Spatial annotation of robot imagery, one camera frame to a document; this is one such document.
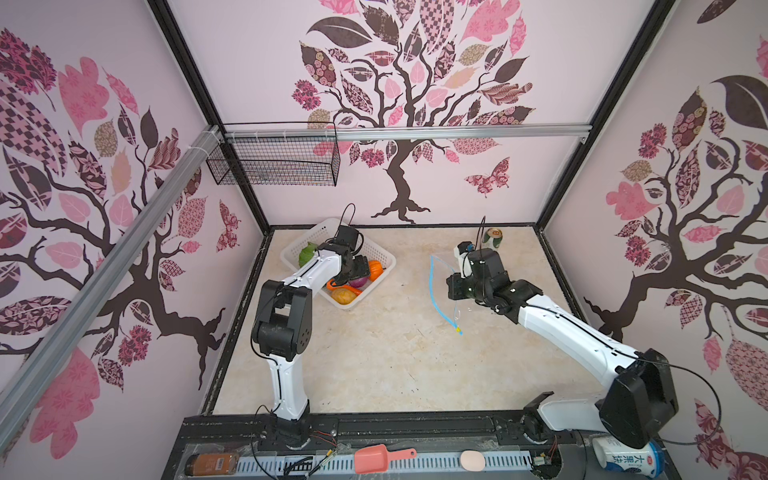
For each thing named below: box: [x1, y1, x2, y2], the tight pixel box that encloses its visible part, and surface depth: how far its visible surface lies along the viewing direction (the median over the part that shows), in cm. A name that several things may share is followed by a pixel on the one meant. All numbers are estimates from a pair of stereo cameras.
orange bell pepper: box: [368, 260, 384, 282], surface depth 102 cm
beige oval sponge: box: [460, 450, 485, 472], surface depth 71 cm
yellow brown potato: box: [331, 287, 357, 305], surface depth 94 cm
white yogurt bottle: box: [592, 434, 665, 479], surface depth 66 cm
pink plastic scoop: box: [354, 444, 417, 475], surface depth 71 cm
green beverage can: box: [482, 227, 503, 248], surface depth 106 cm
